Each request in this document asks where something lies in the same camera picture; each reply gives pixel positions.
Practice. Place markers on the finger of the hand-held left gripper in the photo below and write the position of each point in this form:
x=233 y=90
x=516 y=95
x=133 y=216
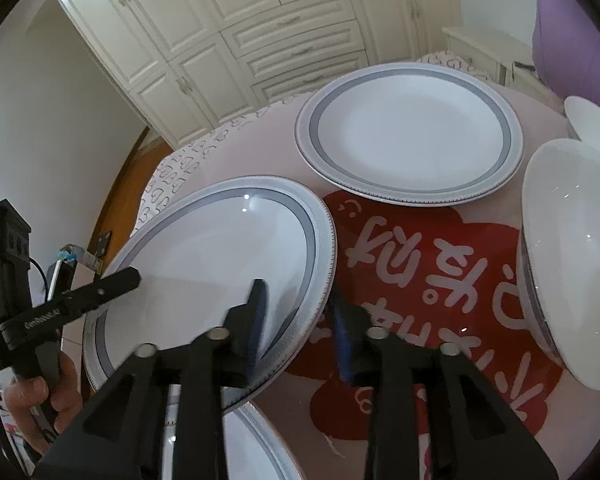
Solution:
x=105 y=290

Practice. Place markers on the dark metal door hinge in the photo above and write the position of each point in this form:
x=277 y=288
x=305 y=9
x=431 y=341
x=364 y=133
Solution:
x=104 y=242

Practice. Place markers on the person's left hand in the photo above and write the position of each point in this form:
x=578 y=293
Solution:
x=27 y=405

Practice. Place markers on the small black object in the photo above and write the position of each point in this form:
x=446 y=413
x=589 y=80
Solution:
x=524 y=65

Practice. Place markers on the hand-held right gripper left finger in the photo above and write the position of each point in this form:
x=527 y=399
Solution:
x=258 y=330

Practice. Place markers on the brown wooden door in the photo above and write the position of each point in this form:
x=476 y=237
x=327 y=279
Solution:
x=125 y=185

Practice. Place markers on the grey-rimmed white plate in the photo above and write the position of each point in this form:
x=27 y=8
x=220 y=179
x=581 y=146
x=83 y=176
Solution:
x=260 y=450
x=205 y=255
x=410 y=130

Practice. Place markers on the white cardboard box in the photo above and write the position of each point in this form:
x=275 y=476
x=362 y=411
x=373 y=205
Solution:
x=87 y=259

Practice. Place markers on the heart-patterned bed sheet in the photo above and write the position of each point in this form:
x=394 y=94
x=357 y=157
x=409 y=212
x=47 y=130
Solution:
x=190 y=160

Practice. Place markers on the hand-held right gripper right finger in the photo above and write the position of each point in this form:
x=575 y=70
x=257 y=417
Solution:
x=342 y=340

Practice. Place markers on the white panelled wardrobe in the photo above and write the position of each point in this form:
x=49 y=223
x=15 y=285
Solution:
x=230 y=15

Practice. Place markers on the plain white bowl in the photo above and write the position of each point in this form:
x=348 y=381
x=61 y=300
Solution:
x=575 y=240
x=592 y=120

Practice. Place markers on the white nightstand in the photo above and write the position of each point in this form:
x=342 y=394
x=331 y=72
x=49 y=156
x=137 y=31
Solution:
x=485 y=45

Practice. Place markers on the black-framed case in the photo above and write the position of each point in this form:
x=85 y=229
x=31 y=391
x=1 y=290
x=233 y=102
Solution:
x=60 y=280

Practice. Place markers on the purple plush cushion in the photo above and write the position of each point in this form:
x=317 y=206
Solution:
x=575 y=45

